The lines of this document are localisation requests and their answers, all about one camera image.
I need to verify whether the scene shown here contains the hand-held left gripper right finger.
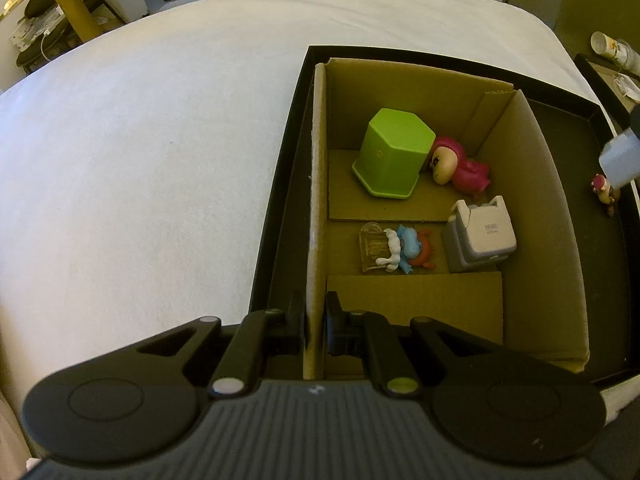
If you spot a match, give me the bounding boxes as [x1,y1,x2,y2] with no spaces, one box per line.
[325,291,506,397]

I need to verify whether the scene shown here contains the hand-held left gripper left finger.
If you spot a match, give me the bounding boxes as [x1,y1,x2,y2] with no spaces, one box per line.
[127,292,307,397]

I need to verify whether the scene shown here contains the blue red figurine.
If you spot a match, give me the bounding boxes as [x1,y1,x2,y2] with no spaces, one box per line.
[358,222,437,276]

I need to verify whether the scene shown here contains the black tray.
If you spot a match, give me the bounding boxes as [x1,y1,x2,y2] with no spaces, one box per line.
[248,45,640,392]

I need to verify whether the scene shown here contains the brown cardboard box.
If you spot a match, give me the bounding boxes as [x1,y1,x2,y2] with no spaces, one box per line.
[302,57,592,382]

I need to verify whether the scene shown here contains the grey white cube adapter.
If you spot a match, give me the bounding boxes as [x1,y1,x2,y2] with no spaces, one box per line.
[441,194,519,274]

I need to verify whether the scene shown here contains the green hexagonal cup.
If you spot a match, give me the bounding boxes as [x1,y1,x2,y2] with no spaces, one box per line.
[351,107,437,200]

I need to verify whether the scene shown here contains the white face mask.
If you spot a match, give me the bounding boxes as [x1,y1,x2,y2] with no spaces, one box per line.
[614,72,640,102]

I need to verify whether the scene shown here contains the black brown bedside table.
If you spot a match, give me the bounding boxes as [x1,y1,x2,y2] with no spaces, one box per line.
[573,52,640,128]

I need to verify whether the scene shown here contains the stack of paper cups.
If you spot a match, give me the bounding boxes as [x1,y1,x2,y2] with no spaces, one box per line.
[590,31,640,70]

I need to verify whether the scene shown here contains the brown doll figurine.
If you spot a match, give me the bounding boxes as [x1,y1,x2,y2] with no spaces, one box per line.
[590,172,622,219]

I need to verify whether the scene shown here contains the pink figurine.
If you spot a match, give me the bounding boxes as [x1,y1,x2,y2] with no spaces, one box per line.
[430,135,494,199]

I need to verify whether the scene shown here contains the pile of dark clutter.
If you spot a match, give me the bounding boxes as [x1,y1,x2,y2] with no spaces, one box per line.
[9,0,128,67]

